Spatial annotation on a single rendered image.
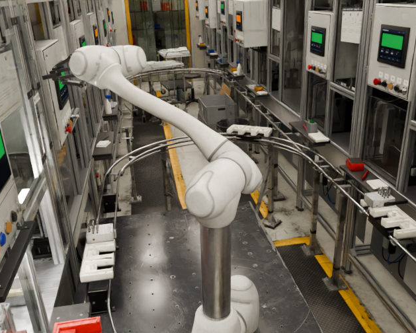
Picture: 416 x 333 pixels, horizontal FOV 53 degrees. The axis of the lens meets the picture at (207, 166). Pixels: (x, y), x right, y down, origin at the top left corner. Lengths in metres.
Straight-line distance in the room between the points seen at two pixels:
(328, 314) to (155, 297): 1.34
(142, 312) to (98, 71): 1.13
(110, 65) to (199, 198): 0.51
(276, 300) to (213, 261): 0.73
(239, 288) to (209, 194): 0.59
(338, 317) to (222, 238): 1.79
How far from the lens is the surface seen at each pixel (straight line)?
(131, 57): 1.48
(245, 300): 1.67
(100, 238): 2.15
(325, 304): 3.08
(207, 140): 1.39
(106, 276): 1.96
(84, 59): 1.35
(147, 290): 2.13
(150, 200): 4.39
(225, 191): 1.21
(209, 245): 1.33
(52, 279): 1.95
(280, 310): 2.00
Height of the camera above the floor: 2.02
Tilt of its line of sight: 23 degrees down
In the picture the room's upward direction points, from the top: 3 degrees counter-clockwise
